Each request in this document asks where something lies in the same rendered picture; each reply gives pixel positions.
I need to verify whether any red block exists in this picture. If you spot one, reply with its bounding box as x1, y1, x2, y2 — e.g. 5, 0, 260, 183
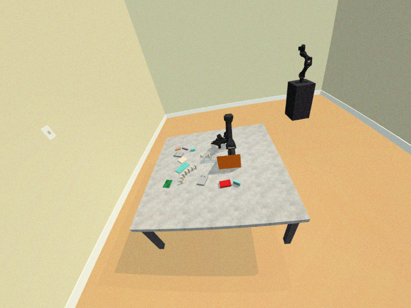
219, 180, 232, 188

